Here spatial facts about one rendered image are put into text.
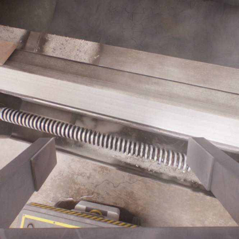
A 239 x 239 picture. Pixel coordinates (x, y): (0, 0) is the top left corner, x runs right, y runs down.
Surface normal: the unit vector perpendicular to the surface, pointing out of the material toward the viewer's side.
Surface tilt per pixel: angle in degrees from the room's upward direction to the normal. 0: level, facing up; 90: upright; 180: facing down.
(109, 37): 16
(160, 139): 0
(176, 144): 0
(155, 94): 45
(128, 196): 0
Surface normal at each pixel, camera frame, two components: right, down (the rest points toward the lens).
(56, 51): -0.11, -0.15
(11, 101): 0.96, 0.24
